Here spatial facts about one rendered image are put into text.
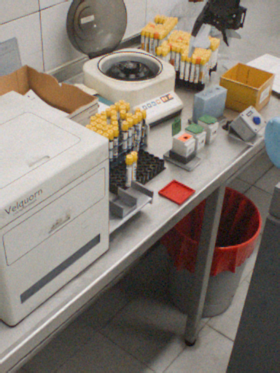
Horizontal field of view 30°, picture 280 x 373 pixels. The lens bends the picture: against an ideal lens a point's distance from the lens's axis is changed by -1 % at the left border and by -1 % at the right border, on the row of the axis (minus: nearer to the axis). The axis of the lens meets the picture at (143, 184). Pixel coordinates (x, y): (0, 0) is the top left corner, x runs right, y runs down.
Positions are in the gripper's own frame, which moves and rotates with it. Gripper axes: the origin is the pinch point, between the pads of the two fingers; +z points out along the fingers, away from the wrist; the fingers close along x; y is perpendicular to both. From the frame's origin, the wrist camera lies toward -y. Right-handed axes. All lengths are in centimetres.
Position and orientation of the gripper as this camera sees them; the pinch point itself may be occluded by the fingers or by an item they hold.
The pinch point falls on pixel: (207, 51)
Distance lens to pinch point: 145.8
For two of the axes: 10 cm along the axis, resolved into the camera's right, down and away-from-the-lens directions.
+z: -1.0, 7.7, 6.3
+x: 7.6, -3.5, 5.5
